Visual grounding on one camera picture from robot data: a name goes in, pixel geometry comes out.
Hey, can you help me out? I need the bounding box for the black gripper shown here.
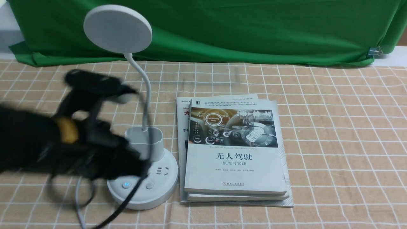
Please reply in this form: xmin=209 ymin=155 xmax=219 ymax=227
xmin=75 ymin=119 xmax=150 ymax=181

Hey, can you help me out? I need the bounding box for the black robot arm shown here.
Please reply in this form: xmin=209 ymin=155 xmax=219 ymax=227
xmin=1 ymin=106 xmax=151 ymax=180

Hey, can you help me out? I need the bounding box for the white desk lamp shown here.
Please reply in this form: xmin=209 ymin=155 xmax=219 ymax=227
xmin=83 ymin=4 xmax=178 ymax=210

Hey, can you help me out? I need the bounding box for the bottom magazine under books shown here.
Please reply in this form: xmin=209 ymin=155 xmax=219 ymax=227
xmin=176 ymin=97 xmax=294 ymax=208

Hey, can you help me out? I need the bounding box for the white self-driving textbook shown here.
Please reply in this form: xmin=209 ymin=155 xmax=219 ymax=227
xmin=184 ymin=99 xmax=288 ymax=195

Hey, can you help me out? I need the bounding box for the green backdrop cloth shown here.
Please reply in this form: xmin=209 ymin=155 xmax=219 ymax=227
xmin=9 ymin=0 xmax=406 ymax=66

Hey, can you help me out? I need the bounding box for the tan grid tablecloth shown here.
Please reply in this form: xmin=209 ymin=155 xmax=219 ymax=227
xmin=0 ymin=60 xmax=407 ymax=229

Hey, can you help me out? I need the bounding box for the teal binder clip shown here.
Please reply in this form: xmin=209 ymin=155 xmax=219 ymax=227
xmin=366 ymin=46 xmax=383 ymax=59

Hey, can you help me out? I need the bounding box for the grey lamp power cord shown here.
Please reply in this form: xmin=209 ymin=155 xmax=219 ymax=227
xmin=75 ymin=177 xmax=96 ymax=229

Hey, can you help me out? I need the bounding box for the black cable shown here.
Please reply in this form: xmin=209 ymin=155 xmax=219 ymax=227
xmin=48 ymin=172 xmax=150 ymax=229

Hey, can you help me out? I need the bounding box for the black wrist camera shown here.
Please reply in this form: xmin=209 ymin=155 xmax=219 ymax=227
xmin=57 ymin=69 xmax=139 ymax=119

